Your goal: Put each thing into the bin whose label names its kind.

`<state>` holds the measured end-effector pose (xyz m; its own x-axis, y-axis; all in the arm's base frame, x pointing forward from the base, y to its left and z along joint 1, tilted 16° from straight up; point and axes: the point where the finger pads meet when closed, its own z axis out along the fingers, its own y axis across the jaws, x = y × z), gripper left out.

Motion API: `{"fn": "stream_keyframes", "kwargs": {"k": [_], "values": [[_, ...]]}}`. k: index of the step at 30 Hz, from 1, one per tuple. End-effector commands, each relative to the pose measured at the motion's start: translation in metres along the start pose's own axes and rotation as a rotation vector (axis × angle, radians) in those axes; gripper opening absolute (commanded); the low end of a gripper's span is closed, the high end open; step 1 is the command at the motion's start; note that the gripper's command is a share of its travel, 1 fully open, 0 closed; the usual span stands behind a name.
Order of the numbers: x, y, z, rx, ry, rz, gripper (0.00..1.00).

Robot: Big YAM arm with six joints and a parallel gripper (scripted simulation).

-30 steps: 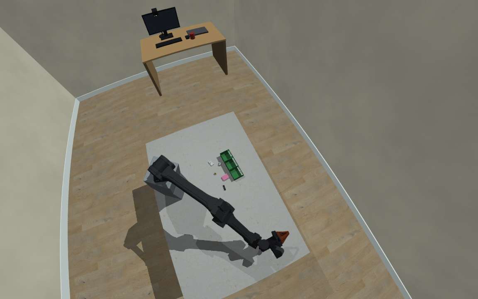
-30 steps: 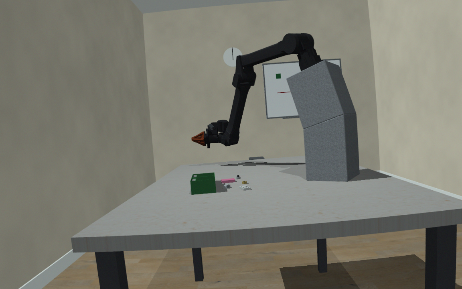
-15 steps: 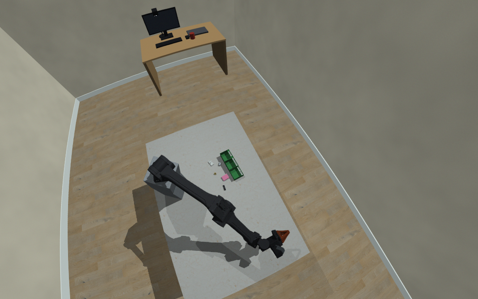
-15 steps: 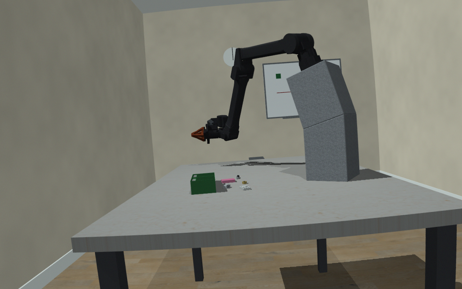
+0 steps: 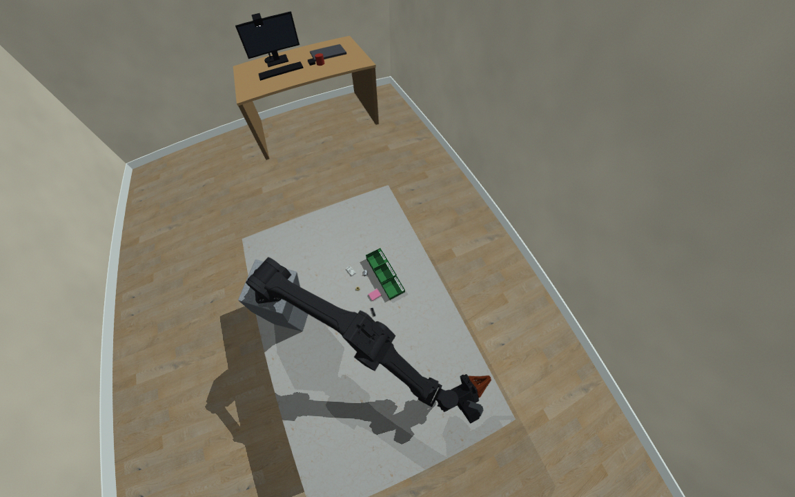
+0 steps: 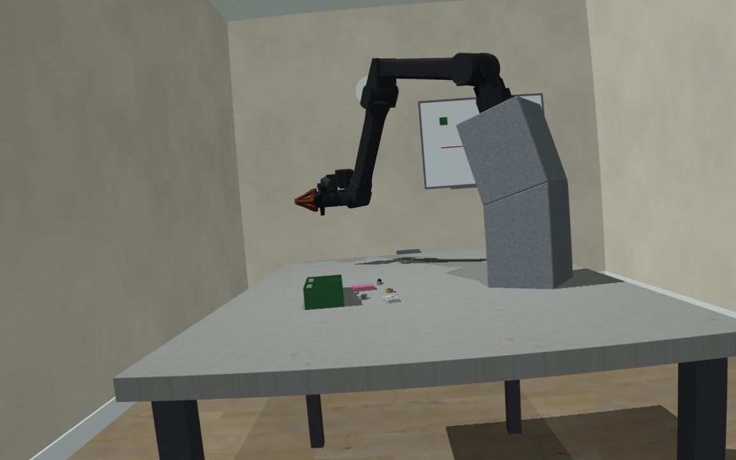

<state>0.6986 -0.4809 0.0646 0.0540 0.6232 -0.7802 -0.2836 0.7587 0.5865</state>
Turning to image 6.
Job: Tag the green rack of bins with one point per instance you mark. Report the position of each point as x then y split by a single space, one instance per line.
323 292

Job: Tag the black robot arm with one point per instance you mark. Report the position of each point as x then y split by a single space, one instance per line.
380 94

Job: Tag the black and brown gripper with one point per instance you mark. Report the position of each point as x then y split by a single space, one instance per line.
317 200

